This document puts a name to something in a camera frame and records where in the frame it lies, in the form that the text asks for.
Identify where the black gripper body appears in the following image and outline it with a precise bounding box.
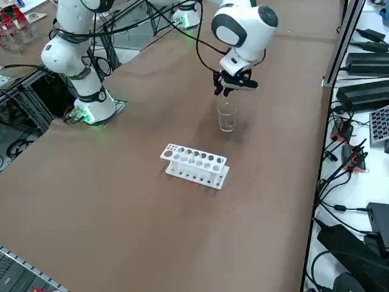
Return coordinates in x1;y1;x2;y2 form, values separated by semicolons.
217;68;260;90

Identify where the black orange plug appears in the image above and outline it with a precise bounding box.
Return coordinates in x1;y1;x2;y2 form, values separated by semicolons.
331;117;354;143

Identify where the grey checkered board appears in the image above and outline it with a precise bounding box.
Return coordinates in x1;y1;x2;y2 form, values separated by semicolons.
368;105;389;149

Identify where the black orange power strip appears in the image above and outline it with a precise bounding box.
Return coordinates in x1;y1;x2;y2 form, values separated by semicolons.
340;142;368;173

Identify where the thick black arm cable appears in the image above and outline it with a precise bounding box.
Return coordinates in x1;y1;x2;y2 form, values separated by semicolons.
51;0;227;75

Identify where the clear glass beaker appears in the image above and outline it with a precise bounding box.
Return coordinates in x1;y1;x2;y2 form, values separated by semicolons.
216;102;239;133

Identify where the black flat box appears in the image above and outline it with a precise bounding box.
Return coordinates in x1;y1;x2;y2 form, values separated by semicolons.
365;201;389;237

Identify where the metal wire grid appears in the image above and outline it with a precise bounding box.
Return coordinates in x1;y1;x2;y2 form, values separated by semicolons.
0;245;71;292

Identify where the clear acrylic shelf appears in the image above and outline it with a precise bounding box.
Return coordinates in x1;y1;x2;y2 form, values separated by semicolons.
0;5;39;55

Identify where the white test tube rack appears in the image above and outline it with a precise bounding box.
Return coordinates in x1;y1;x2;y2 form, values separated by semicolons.
159;142;231;191

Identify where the large black power brick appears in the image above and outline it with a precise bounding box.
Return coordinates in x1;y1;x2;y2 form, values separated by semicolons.
336;79;389;114

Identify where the large black bag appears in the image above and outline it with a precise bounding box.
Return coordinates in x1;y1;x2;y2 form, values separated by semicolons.
316;224;389;292

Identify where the black metal frame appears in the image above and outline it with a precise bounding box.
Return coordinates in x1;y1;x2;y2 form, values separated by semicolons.
0;65;77;141

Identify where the aluminium camera post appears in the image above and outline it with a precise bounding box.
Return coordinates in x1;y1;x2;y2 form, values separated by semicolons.
321;0;365;89

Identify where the slim black adapter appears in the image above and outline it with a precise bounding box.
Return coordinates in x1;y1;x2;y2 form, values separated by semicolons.
355;27;389;43

